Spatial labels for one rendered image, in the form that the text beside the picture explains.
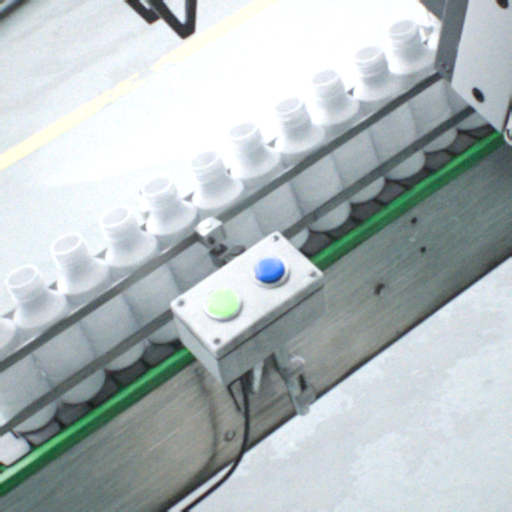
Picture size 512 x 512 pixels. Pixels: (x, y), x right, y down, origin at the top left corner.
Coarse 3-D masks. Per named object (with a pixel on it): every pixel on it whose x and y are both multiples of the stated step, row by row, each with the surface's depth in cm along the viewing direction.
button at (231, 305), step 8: (224, 288) 130; (216, 296) 129; (224, 296) 129; (232, 296) 129; (208, 304) 129; (216, 304) 129; (224, 304) 129; (232, 304) 129; (216, 312) 128; (224, 312) 128
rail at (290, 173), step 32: (352, 128) 148; (448, 128) 156; (192, 192) 148; (256, 192) 144; (352, 192) 151; (96, 256) 144; (160, 256) 140; (64, 320) 136; (160, 320) 143; (64, 384) 139
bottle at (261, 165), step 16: (240, 128) 147; (256, 128) 144; (240, 144) 144; (256, 144) 145; (240, 160) 146; (256, 160) 145; (272, 160) 146; (240, 176) 146; (256, 176) 145; (272, 176) 146; (272, 192) 147; (288, 192) 148; (256, 208) 148; (272, 208) 148; (288, 208) 149; (272, 224) 149; (288, 224) 150; (288, 240) 150; (304, 240) 152
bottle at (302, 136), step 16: (288, 112) 145; (304, 112) 146; (288, 128) 146; (304, 128) 146; (320, 128) 148; (288, 144) 147; (304, 144) 146; (320, 144) 147; (288, 160) 148; (320, 160) 148; (304, 176) 148; (320, 176) 149; (336, 176) 150; (304, 192) 150; (320, 192) 150; (336, 192) 151; (304, 208) 152; (336, 208) 151; (320, 224) 152; (336, 224) 152
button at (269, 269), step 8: (272, 256) 132; (256, 264) 131; (264, 264) 131; (272, 264) 131; (280, 264) 131; (256, 272) 131; (264, 272) 130; (272, 272) 130; (280, 272) 130; (264, 280) 130; (272, 280) 130
